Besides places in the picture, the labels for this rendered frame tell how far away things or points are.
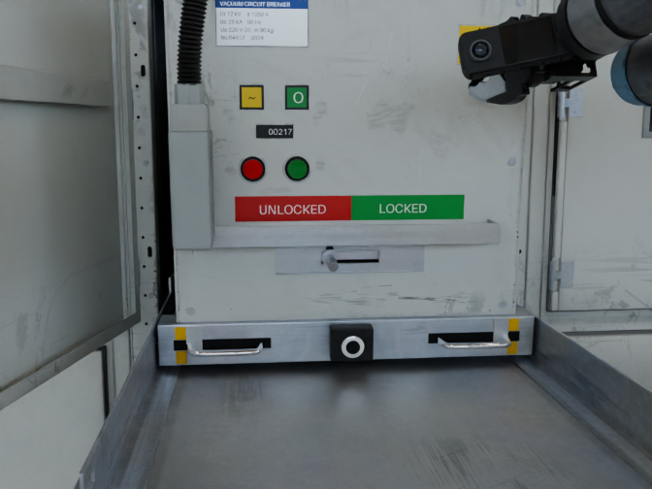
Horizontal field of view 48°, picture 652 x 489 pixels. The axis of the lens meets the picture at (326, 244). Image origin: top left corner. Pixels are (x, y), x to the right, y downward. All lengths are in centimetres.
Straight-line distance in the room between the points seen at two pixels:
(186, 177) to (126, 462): 33
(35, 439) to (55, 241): 42
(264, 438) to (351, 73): 48
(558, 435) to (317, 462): 28
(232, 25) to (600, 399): 65
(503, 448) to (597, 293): 61
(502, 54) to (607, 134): 61
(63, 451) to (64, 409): 8
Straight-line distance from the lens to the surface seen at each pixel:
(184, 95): 91
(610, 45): 77
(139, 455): 82
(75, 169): 114
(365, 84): 101
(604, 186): 138
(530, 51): 80
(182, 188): 90
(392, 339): 106
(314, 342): 105
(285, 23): 100
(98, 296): 121
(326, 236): 98
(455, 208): 105
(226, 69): 100
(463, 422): 90
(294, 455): 81
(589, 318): 143
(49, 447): 138
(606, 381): 94
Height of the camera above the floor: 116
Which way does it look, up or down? 9 degrees down
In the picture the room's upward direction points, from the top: straight up
